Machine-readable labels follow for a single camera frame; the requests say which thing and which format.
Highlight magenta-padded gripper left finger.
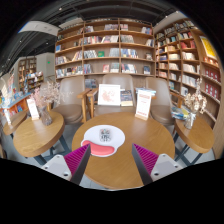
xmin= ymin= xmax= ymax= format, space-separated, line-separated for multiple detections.
xmin=41 ymin=143 xmax=92 ymax=186

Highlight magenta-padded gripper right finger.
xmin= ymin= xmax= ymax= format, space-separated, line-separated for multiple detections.
xmin=131 ymin=143 xmax=184 ymax=186

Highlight transparent computer mouse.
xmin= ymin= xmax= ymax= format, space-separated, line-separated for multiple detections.
xmin=98 ymin=127 xmax=113 ymax=143

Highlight white mouse pad, red wrist rest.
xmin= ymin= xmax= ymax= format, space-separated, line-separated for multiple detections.
xmin=80 ymin=124 xmax=126 ymax=158

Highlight small round wooden side table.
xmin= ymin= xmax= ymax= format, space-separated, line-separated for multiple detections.
xmin=173 ymin=117 xmax=215 ymax=167
xmin=12 ymin=110 xmax=69 ymax=166

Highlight glass vase with pink flowers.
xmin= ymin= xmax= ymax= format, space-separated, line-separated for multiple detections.
xmin=30 ymin=80 xmax=61 ymax=127

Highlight beige upholstered armchair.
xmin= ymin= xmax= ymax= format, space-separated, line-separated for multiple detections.
xmin=144 ymin=76 xmax=178 ymax=127
xmin=51 ymin=75 xmax=91 ymax=125
xmin=86 ymin=73 xmax=138 ymax=118

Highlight red and white sign stand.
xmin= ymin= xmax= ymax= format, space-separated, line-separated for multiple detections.
xmin=134 ymin=88 xmax=153 ymax=121

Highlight stack of books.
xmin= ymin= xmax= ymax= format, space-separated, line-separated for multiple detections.
xmin=170 ymin=105 xmax=189 ymax=121

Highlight glass vase with pale flowers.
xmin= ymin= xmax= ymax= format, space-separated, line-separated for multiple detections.
xmin=183 ymin=78 xmax=208 ymax=130

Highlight dark cover book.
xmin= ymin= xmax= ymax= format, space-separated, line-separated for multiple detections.
xmin=119 ymin=89 xmax=134 ymax=107

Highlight small white card sign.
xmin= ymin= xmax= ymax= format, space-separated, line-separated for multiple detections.
xmin=26 ymin=98 xmax=40 ymax=121

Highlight light blue books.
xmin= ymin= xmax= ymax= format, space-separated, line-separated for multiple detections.
xmin=134 ymin=87 xmax=157 ymax=97

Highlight white framed picture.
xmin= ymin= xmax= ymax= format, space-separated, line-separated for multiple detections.
xmin=97 ymin=83 xmax=122 ymax=107

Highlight colourful book display table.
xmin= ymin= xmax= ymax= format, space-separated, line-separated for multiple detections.
xmin=0 ymin=74 xmax=33 ymax=116

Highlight small distant book shelf unit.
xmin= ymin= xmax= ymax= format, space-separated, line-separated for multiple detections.
xmin=18 ymin=57 xmax=38 ymax=91

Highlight tall wooden book shelf unit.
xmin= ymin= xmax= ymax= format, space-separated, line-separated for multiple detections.
xmin=153 ymin=19 xmax=224 ymax=158

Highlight wide wooden book shelf unit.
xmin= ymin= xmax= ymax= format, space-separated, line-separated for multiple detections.
xmin=54 ymin=18 xmax=156 ymax=81

